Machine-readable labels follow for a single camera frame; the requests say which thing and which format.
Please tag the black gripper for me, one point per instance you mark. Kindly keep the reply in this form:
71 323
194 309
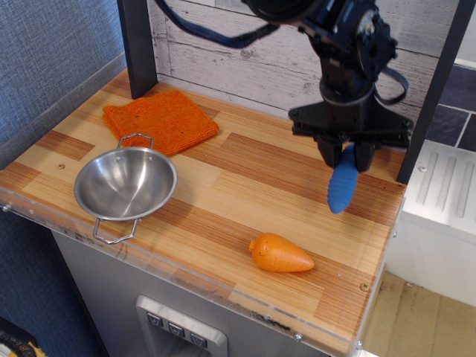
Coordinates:
367 125

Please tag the white ribbed sink unit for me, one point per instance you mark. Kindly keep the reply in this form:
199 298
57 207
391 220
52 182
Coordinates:
433 244

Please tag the dark post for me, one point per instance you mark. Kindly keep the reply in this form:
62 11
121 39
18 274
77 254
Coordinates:
138 46
453 39

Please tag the blue handled metal spoon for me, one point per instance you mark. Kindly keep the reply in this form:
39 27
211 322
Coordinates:
342 184

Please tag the orange knitted cloth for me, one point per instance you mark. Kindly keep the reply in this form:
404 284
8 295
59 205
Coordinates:
173 121

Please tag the orange plastic carrot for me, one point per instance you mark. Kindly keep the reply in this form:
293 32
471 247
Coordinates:
272 252

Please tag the dark right post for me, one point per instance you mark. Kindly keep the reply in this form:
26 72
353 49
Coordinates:
453 39

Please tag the small steel pot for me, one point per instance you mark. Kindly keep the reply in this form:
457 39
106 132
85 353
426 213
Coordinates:
127 183

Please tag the grey cabinet control panel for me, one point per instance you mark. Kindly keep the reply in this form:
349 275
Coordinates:
168 332

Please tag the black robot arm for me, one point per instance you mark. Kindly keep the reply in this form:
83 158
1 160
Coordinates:
354 46

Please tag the dark left post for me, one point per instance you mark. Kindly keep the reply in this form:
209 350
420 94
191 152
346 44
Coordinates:
138 46

